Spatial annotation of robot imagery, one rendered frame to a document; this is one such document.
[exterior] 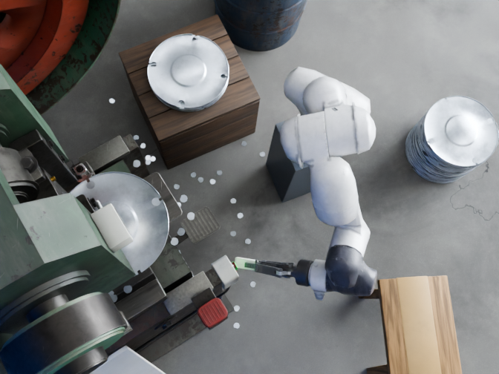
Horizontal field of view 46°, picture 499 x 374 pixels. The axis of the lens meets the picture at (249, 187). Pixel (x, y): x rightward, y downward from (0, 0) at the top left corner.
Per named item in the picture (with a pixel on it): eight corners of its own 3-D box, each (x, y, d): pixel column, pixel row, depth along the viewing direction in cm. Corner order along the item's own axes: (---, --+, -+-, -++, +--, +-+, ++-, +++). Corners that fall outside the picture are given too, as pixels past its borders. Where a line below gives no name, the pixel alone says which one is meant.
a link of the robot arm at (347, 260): (327, 234, 158) (318, 263, 152) (376, 240, 153) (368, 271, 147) (335, 272, 171) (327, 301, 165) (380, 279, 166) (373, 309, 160)
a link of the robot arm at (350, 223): (352, 216, 133) (361, 291, 155) (368, 159, 145) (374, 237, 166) (306, 211, 137) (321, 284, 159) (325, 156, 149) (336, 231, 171)
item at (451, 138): (411, 109, 225) (412, 107, 225) (477, 87, 229) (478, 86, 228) (442, 176, 219) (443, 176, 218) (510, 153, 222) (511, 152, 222)
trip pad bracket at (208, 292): (210, 292, 175) (209, 286, 156) (227, 320, 173) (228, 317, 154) (193, 303, 174) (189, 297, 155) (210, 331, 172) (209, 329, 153)
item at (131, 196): (188, 245, 153) (188, 244, 152) (89, 302, 148) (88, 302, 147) (135, 153, 158) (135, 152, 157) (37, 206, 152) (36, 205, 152)
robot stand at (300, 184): (305, 149, 244) (323, 106, 200) (321, 188, 240) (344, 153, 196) (265, 163, 241) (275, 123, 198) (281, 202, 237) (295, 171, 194)
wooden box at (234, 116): (217, 57, 253) (217, 13, 219) (255, 132, 245) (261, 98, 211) (131, 92, 247) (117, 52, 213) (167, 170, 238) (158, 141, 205)
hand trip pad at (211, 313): (217, 297, 158) (217, 294, 151) (229, 316, 157) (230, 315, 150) (196, 311, 157) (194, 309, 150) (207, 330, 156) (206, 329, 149)
